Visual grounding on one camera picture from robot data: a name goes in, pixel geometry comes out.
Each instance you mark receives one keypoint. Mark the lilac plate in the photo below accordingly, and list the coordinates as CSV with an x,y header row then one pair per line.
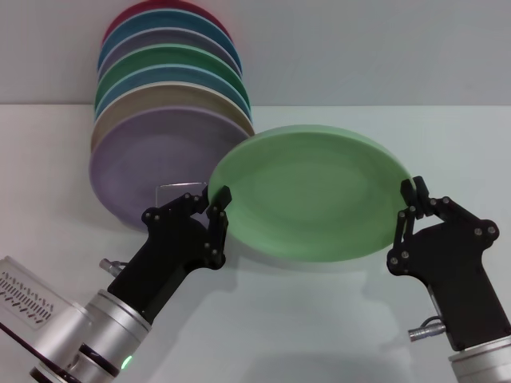
x,y
151,155

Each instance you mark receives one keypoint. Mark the light green plate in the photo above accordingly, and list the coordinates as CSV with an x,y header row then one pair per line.
x,y
311,195

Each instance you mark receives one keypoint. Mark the tan plate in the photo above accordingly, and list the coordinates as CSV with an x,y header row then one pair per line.
x,y
167,95

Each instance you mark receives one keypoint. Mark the grey purple plate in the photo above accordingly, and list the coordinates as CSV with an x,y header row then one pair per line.
x,y
167,40

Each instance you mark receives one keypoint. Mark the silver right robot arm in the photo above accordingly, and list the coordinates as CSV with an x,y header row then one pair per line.
x,y
483,363

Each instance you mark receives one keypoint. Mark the dark green plate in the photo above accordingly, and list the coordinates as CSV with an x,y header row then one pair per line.
x,y
167,58

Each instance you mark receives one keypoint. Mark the teal blue plate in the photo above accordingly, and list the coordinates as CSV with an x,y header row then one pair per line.
x,y
167,22

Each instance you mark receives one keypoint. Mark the dark red plate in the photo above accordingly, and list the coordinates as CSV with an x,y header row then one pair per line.
x,y
116,24

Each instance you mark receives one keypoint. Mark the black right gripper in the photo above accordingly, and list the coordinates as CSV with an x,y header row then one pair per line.
x,y
455,279

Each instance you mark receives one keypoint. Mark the light blue plate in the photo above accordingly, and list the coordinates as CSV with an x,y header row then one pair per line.
x,y
167,76

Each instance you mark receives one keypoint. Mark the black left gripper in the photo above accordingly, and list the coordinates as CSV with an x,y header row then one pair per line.
x,y
167,259

